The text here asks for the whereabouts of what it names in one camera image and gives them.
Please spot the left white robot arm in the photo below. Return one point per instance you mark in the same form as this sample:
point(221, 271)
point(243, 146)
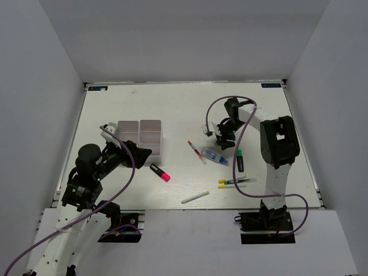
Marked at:
point(83, 219)

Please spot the clear blue spray bottle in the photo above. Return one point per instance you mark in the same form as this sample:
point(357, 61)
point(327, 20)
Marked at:
point(214, 156)

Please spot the left white organizer bin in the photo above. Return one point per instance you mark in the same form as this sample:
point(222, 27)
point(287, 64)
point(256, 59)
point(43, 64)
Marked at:
point(128, 130)

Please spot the white organizer bin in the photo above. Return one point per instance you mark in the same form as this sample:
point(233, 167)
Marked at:
point(128, 130)
point(151, 137)

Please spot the right white organizer bin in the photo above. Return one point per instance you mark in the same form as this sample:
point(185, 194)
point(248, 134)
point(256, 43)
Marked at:
point(151, 137)

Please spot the upper yellow tip marker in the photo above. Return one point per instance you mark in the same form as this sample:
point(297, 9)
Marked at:
point(223, 181)

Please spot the lower yellow tip marker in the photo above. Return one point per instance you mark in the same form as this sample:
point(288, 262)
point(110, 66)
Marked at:
point(230, 186)

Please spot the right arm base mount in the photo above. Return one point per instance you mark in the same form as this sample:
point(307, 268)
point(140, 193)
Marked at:
point(254, 232)

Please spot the red pen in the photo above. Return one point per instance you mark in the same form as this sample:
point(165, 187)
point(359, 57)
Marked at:
point(197, 152)

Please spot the pink black highlighter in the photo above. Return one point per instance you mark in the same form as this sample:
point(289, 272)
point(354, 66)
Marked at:
point(159, 172)

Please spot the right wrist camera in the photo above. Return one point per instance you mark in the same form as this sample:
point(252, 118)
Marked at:
point(210, 129)

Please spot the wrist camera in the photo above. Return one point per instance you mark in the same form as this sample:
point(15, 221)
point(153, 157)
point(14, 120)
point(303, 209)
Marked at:
point(210, 129)
point(108, 132)

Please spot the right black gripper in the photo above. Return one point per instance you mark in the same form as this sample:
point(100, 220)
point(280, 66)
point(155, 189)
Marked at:
point(222, 139)

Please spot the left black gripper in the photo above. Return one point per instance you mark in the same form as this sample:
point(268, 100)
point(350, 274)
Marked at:
point(141, 154)

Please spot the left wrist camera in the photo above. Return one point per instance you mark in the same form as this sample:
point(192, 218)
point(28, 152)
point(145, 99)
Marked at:
point(108, 132)

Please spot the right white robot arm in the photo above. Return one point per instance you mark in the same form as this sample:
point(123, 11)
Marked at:
point(279, 148)

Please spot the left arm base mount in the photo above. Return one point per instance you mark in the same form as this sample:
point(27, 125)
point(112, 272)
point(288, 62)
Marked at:
point(129, 230)

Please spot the green black highlighter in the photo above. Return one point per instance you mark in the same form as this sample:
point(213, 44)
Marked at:
point(240, 161)

